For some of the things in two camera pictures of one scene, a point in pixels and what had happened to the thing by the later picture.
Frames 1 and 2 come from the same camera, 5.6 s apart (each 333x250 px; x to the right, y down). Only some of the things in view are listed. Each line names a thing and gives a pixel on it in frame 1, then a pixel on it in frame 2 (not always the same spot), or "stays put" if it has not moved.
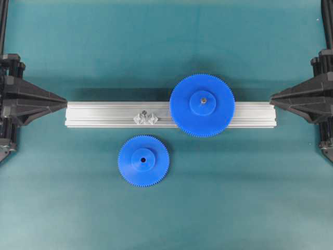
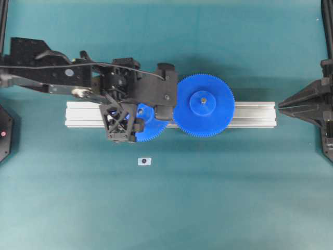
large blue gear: [202, 105] stays put
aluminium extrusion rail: [122, 114] stays put
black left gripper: [11, 67] to [119, 80]
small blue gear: [143, 161] to [153, 126]
